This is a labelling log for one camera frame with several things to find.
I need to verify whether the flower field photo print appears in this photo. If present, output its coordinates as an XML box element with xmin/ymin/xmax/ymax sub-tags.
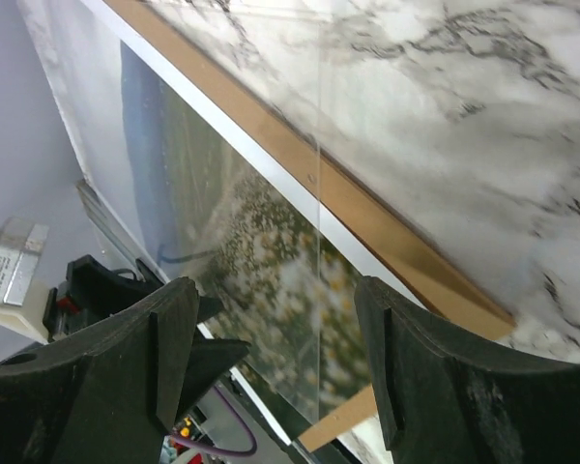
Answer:
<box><xmin>20</xmin><ymin>1</ymin><xmax>392</xmax><ymax>439</ymax></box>

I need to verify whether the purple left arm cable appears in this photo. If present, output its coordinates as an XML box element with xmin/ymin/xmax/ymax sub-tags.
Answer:
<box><xmin>171</xmin><ymin>381</ymin><xmax>258</xmax><ymax>458</ymax></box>

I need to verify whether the brown frame backing board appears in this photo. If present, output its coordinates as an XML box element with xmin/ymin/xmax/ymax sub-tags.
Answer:
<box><xmin>101</xmin><ymin>0</ymin><xmax>517</xmax><ymax>453</ymax></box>

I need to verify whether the aluminium extrusion rail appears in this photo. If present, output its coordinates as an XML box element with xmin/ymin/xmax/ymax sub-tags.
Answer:
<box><xmin>76</xmin><ymin>180</ymin><xmax>168</xmax><ymax>283</ymax></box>

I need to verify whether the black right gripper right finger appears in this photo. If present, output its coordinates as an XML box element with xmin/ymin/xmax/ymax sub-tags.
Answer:
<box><xmin>355</xmin><ymin>276</ymin><xmax>580</xmax><ymax>463</ymax></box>

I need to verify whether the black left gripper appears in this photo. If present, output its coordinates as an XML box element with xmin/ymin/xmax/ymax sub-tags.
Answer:
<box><xmin>45</xmin><ymin>255</ymin><xmax>250</xmax><ymax>415</ymax></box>

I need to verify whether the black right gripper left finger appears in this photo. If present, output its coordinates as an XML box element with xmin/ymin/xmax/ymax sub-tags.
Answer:
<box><xmin>0</xmin><ymin>277</ymin><xmax>198</xmax><ymax>463</ymax></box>

